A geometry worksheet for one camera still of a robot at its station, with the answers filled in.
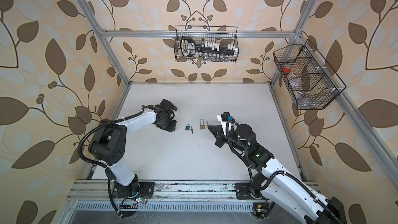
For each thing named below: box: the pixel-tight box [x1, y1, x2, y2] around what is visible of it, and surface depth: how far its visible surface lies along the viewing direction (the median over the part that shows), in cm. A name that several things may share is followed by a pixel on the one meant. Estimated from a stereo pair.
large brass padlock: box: [199, 118, 206, 130], surface depth 98 cm
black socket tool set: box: [180, 36, 239, 58], surface depth 85 cm
